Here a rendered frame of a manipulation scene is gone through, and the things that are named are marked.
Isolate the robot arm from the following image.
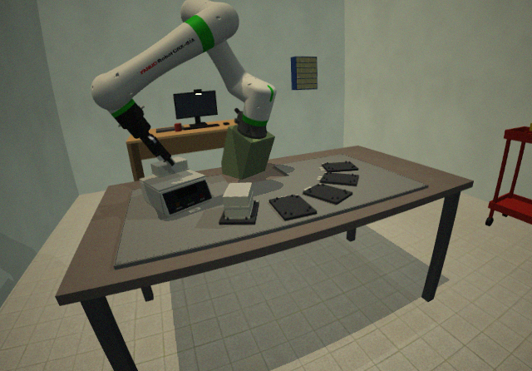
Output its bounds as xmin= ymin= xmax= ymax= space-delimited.
xmin=91 ymin=0 xmax=276 ymax=139

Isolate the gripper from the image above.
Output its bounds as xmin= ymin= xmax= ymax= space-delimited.
xmin=127 ymin=117 xmax=180 ymax=173

